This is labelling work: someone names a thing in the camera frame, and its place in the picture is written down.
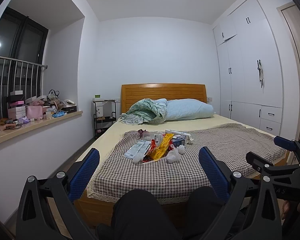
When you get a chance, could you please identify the white tissue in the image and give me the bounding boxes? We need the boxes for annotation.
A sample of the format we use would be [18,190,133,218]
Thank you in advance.
[166,145,185,164]

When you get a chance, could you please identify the blue snack box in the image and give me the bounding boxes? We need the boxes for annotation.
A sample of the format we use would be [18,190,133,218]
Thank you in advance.
[171,135,185,148]

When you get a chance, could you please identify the yellow snack wrapper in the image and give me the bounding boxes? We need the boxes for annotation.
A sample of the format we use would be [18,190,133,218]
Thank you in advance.
[149,133,174,161]

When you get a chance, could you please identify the white paper package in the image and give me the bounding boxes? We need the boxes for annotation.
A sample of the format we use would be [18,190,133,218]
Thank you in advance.
[124,140,151,159]

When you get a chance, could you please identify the red snack wrapper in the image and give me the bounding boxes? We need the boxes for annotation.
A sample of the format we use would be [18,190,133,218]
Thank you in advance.
[142,139,157,163]

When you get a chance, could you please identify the dark red wrapper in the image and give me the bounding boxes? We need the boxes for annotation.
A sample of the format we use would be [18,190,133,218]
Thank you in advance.
[138,129,151,139]

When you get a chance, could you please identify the person's right hand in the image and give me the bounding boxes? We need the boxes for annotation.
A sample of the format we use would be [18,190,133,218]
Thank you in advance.
[282,199,300,221]

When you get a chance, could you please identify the brown checkered bed cover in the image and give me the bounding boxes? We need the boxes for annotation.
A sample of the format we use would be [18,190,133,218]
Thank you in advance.
[87,123,286,204]

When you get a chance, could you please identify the light blue pillow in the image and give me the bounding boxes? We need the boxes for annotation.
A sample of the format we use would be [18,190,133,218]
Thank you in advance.
[154,99,215,121]

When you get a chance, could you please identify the white built-in wardrobe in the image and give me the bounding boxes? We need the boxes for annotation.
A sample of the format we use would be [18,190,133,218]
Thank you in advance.
[213,0,283,135]

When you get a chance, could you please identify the pink handbag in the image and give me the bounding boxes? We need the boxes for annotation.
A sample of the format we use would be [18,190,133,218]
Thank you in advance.
[26,106,43,120]

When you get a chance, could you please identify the black box on sill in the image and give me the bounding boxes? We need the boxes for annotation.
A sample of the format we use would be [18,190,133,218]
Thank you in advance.
[62,105,77,113]

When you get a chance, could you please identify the stacked pink white boxes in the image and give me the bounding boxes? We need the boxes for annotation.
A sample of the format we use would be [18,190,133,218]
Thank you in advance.
[7,90,26,120]

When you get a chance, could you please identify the black bedside shelf rack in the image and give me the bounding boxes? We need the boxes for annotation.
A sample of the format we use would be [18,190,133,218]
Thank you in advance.
[92,98,117,139]

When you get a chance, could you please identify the green floral blanket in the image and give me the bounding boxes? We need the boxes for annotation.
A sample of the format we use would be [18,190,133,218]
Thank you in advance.
[119,98,168,125]

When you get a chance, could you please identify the metal window railing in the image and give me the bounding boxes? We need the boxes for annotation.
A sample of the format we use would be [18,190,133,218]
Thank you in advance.
[0,56,48,119]

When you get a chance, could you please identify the wooden bed frame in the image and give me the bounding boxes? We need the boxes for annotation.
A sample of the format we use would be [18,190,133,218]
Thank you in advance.
[72,83,291,227]

